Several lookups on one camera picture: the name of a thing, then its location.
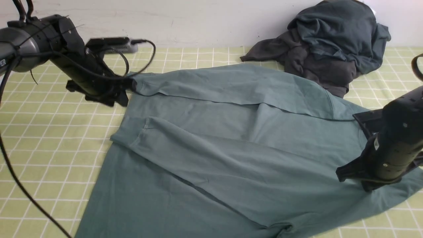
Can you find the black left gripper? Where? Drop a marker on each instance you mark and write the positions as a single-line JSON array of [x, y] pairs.
[[87, 71]]

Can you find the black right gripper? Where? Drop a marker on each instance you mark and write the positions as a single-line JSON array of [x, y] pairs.
[[394, 151]]

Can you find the green long-sleeved shirt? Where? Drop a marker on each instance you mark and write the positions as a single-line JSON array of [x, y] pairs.
[[238, 151]]

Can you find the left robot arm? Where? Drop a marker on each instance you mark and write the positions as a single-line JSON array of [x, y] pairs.
[[24, 46]]

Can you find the green checkered tablecloth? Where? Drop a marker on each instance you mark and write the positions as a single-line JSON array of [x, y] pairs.
[[56, 142]]

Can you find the dark grey crumpled garment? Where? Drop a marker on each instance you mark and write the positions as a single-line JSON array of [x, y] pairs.
[[290, 51]]

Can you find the dark teal crumpled garment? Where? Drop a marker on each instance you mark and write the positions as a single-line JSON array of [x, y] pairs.
[[345, 30]]

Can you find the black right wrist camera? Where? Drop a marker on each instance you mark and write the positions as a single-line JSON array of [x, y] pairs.
[[371, 122]]

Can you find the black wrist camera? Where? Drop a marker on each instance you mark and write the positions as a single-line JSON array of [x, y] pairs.
[[112, 45], [371, 122]]

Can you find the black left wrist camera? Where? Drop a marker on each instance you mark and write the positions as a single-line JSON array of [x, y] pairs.
[[112, 45]]

